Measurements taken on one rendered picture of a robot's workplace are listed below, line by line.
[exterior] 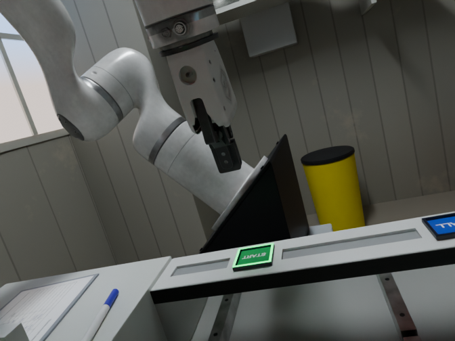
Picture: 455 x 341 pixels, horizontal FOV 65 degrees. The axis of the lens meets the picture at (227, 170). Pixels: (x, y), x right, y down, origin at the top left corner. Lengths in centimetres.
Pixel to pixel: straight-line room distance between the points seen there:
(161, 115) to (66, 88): 18
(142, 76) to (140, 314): 47
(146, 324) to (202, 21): 39
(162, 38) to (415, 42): 273
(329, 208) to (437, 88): 121
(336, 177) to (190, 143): 189
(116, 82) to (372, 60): 244
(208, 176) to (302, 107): 234
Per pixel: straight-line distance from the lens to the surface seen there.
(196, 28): 42
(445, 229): 53
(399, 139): 310
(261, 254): 53
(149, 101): 75
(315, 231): 91
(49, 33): 76
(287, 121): 302
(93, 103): 76
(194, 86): 41
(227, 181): 70
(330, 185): 254
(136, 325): 52
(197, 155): 71
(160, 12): 42
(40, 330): 57
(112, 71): 79
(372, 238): 54
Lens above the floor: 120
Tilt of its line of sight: 12 degrees down
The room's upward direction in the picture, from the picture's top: 16 degrees counter-clockwise
